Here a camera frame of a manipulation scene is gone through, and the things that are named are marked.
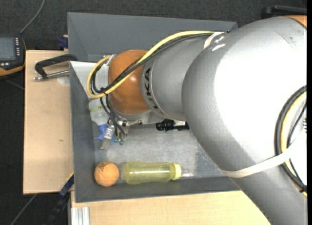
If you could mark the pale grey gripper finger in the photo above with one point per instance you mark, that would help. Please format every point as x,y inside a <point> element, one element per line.
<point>107,139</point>

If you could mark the clear spray bottle blue trigger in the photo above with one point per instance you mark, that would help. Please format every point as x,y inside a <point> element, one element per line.
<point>97,113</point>

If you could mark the orange ball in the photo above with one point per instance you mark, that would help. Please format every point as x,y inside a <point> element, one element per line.
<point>106,173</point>

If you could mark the grey metal bin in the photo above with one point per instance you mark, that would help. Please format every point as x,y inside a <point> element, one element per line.
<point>156,146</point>

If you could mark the yellow baby bottle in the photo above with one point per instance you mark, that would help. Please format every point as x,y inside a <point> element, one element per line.
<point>146,172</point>

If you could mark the pale wood flat board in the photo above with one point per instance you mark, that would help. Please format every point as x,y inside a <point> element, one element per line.
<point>46,121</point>

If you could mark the black cylinder on white bracket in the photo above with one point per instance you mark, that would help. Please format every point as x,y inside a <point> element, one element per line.
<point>168,124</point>

